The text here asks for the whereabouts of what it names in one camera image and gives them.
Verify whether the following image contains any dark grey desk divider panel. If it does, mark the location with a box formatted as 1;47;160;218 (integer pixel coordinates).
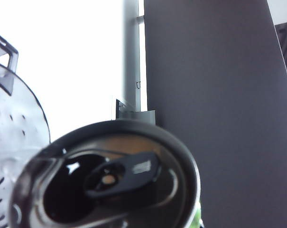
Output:
143;0;287;228

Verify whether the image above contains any green energy drink can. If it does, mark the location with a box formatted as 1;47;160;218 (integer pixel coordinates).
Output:
8;120;204;228

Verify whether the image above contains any dark textured glass mug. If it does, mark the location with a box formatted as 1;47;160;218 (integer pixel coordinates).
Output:
0;29;51;228

